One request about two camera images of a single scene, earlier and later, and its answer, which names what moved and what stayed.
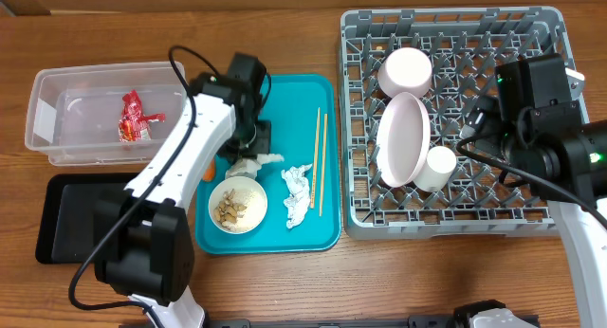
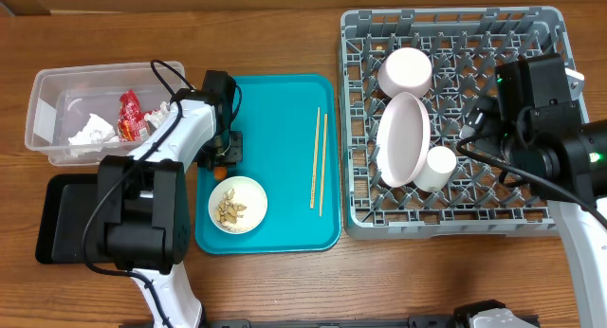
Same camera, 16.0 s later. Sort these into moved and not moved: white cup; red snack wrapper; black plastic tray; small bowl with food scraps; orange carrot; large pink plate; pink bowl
Moved: orange carrot
Not moved: black plastic tray; pink bowl; small bowl with food scraps; large pink plate; white cup; red snack wrapper
